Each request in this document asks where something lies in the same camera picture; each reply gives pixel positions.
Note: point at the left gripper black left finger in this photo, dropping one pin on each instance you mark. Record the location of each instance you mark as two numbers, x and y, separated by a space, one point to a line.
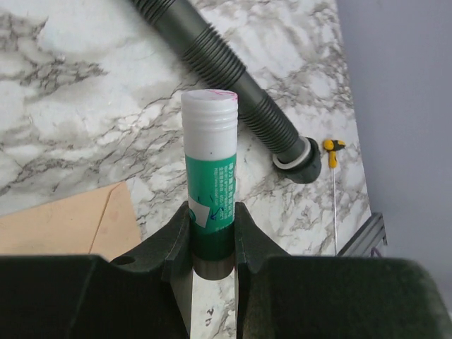
144 293

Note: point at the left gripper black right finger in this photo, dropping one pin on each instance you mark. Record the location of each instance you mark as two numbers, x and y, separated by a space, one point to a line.
283 296

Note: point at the tan paper envelope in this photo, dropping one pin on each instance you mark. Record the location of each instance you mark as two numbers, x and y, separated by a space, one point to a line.
100 221

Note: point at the green white glue stick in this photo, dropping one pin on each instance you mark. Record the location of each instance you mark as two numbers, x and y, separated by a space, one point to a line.
210 122

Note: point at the yellow black screwdriver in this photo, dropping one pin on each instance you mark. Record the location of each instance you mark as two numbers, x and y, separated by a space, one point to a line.
332 147

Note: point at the aluminium frame rail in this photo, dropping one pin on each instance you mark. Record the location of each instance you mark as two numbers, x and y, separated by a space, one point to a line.
369 240

